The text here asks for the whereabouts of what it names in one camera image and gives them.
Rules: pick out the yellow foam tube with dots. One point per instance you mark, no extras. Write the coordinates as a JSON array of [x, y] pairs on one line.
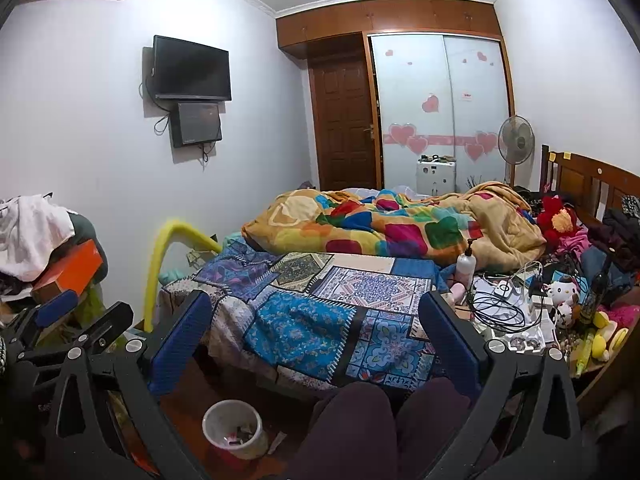
[[152, 285]]

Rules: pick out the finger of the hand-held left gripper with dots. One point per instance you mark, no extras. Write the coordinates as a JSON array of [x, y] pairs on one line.
[[112, 320], [57, 307]]

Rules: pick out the wooden overhead cabinet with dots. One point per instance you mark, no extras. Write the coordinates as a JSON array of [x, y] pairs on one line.
[[400, 15]]

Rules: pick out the red plush toy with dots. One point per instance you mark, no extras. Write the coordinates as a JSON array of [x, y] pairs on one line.
[[550, 215]]

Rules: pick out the orange cardboard box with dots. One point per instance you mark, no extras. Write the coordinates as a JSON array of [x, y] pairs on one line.
[[75, 267]]

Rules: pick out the small pink jar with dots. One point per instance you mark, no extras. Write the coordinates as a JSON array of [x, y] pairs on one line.
[[458, 294]]

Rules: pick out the black white patterned cloth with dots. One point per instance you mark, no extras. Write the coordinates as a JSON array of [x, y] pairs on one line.
[[631, 207]]

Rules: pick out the wooden bedside table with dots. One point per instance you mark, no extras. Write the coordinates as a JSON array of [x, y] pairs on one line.
[[605, 380]]

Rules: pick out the frosted heart sticker sliding door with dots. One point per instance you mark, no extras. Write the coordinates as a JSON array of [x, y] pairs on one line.
[[410, 85], [480, 110]]

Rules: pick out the person's left leg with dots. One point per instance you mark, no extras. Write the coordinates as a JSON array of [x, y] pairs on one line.
[[345, 435]]

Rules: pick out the green leaf print box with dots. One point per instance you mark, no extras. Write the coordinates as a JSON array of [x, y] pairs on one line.
[[92, 305]]

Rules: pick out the dark glass bottle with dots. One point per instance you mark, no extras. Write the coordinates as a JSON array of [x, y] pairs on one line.
[[595, 295]]

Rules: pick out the standing electric fan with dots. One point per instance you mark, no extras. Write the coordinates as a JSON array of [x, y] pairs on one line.
[[517, 140]]

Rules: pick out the dark clothes pile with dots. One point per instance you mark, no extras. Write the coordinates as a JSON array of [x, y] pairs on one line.
[[620, 240]]

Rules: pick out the person's right leg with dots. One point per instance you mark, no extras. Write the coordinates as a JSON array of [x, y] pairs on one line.
[[430, 425]]

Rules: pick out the colourful heart print blanket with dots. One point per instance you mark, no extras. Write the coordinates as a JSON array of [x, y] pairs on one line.
[[375, 230]]

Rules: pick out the pink cloth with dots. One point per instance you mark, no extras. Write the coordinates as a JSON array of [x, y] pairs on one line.
[[575, 242]]

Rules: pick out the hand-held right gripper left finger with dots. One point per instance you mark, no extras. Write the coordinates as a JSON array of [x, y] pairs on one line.
[[180, 340]]

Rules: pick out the black wall television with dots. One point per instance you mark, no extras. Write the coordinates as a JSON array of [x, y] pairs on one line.
[[192, 67]]

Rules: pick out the wooden bed headboard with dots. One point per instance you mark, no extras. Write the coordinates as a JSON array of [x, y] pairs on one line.
[[575, 180]]

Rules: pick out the small black wall monitor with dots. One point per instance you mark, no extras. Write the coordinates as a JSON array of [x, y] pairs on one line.
[[197, 125]]

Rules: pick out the person's leg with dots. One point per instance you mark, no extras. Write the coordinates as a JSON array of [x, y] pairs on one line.
[[430, 425], [345, 435]]

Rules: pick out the white moulded tray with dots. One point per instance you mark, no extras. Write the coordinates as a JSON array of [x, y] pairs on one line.
[[522, 344]]

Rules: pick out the teal cloth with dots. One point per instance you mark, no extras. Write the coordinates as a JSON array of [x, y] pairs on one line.
[[172, 275], [234, 244]]

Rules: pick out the yellow green tube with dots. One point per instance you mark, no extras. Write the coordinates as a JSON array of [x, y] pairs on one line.
[[584, 352]]

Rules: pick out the brown wooden door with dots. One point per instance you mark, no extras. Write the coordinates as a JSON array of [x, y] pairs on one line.
[[345, 125]]

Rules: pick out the white box appliance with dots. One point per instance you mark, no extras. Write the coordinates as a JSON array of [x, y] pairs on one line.
[[435, 177]]

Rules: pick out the blue patchwork blanket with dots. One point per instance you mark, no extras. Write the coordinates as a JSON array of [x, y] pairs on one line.
[[300, 320]]

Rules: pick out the blue denim cloth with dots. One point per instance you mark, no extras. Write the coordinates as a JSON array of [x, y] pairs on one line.
[[592, 265]]

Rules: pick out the yellow plastic toys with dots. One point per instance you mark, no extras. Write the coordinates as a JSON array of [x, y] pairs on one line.
[[607, 335]]

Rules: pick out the white cat plush toy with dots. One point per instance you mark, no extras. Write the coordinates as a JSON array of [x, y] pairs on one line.
[[562, 300]]

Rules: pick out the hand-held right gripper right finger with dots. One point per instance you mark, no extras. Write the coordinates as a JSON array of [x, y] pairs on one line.
[[450, 335]]

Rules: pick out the white pump bottle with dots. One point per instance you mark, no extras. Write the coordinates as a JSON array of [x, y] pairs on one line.
[[465, 270]]

